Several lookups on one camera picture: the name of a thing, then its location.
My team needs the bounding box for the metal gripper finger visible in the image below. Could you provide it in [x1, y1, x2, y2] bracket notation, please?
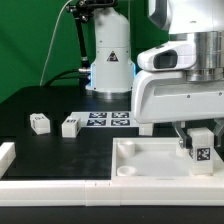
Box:
[172, 121, 191, 149]
[214, 118, 224, 135]

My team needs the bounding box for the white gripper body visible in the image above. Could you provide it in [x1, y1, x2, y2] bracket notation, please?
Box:
[131, 71, 224, 124]

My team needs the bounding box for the white square tabletop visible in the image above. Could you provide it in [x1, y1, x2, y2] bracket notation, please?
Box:
[110, 137, 224, 182]

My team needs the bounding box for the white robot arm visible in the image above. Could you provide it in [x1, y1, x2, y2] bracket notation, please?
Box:
[87, 0, 224, 147]

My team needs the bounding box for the white U-shaped fence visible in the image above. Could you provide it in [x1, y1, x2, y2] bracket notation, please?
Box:
[0, 142, 224, 206]

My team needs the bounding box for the white sheet with tags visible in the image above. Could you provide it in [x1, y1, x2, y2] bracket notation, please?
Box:
[70, 111, 139, 128]

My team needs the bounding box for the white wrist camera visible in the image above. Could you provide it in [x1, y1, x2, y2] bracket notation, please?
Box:
[137, 41, 196, 72]

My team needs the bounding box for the black cable bundle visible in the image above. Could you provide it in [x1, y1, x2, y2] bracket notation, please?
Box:
[44, 67, 92, 88]

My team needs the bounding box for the white thin cable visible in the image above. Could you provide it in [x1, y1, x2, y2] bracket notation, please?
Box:
[39, 0, 73, 87]

